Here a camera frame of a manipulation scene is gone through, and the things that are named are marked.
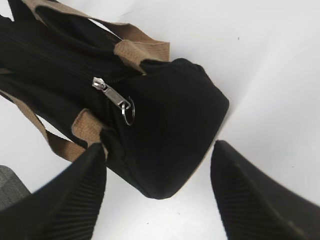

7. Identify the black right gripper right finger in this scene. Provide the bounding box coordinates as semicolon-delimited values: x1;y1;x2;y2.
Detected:
210;140;320;240

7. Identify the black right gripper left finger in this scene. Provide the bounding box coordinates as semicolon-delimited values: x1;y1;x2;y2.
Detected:
0;143;107;240

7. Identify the silver zipper pull with ring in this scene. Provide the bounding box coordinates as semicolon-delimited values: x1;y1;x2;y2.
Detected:
91;77;136;126

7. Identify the black canvas tote bag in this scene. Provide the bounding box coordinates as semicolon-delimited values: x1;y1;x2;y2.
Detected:
0;0;229;200

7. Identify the tan rear bag handle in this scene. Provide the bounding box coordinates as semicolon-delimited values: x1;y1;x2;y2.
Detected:
0;68;109;163

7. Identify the tan bag handle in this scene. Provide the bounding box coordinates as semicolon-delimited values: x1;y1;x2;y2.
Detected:
0;68;109;163
23;0;170;74

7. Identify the tan front bag handle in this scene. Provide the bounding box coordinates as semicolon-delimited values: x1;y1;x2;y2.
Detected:
23;0;170;74

